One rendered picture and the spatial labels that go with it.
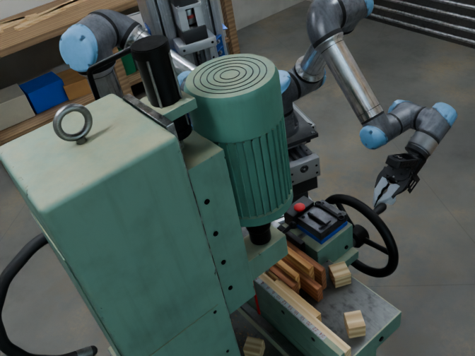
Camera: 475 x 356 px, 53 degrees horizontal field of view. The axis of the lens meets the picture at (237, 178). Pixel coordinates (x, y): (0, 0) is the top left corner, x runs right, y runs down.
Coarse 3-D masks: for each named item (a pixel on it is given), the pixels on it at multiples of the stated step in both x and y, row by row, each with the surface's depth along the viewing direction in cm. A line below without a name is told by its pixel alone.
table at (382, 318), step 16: (272, 224) 140; (352, 256) 130; (336, 288) 119; (352, 288) 119; (368, 288) 118; (320, 304) 117; (336, 304) 116; (352, 304) 115; (368, 304) 114; (384, 304) 114; (336, 320) 113; (368, 320) 111; (384, 320) 111; (400, 320) 114; (368, 336) 108; (384, 336) 111; (320, 352) 108; (352, 352) 106; (368, 352) 110
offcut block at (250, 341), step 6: (246, 342) 119; (252, 342) 119; (258, 342) 119; (246, 348) 118; (252, 348) 118; (258, 348) 117; (264, 348) 121; (246, 354) 119; (252, 354) 118; (258, 354) 117
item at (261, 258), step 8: (272, 232) 114; (280, 232) 114; (248, 240) 114; (272, 240) 112; (280, 240) 113; (248, 248) 112; (256, 248) 111; (264, 248) 111; (272, 248) 112; (280, 248) 114; (248, 256) 110; (256, 256) 110; (264, 256) 111; (272, 256) 114; (280, 256) 116; (256, 264) 111; (264, 264) 113; (272, 264) 115; (256, 272) 112
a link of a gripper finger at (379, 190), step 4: (380, 180) 140; (384, 180) 139; (388, 180) 141; (380, 184) 139; (384, 184) 139; (388, 184) 139; (376, 188) 140; (380, 188) 139; (384, 188) 139; (376, 192) 139; (380, 192) 138; (384, 192) 142; (376, 196) 139; (380, 196) 139; (376, 200) 138
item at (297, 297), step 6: (282, 282) 119; (282, 288) 117; (288, 288) 117; (288, 294) 116; (294, 294) 115; (300, 300) 114; (306, 306) 112; (312, 312) 111; (318, 312) 110; (318, 318) 110
